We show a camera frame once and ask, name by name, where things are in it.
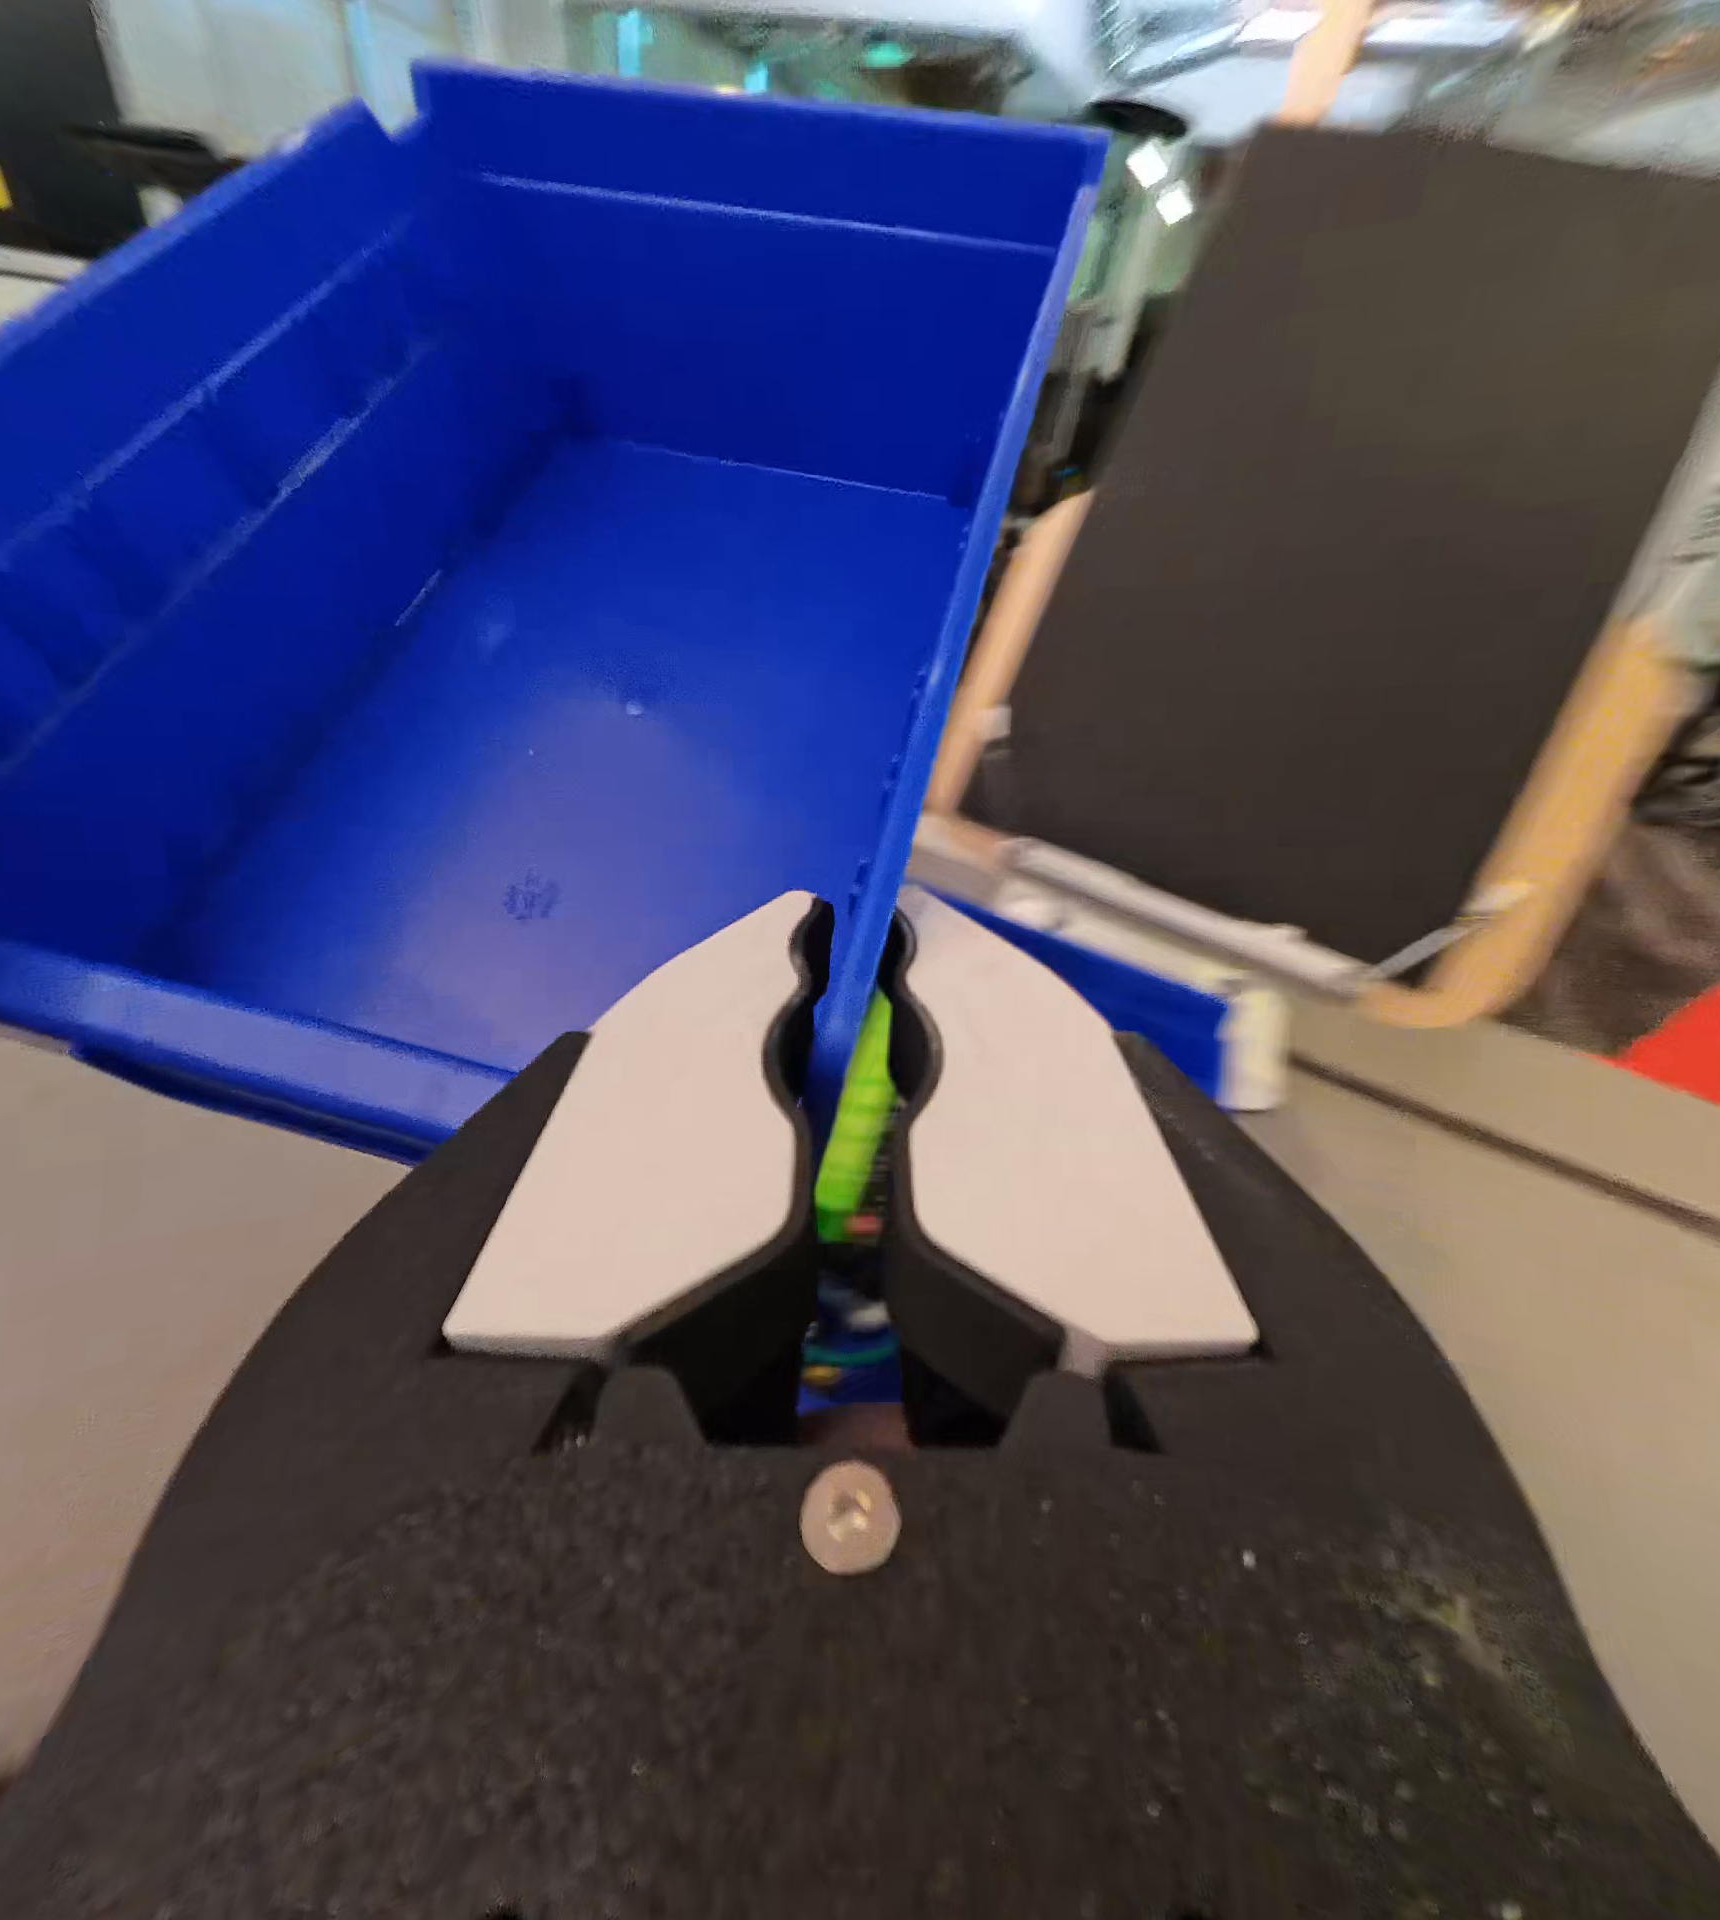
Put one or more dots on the blue plastic bin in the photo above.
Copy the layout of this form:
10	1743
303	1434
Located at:
575	675

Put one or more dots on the black board with wooden rim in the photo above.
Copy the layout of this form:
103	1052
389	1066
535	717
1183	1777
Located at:
1371	526

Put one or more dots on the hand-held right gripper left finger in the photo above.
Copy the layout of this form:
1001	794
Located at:
635	1185

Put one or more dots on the lime green segmented stick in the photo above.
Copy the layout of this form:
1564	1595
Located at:
853	1110

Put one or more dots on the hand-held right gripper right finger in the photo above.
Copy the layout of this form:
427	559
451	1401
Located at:
1085	1185

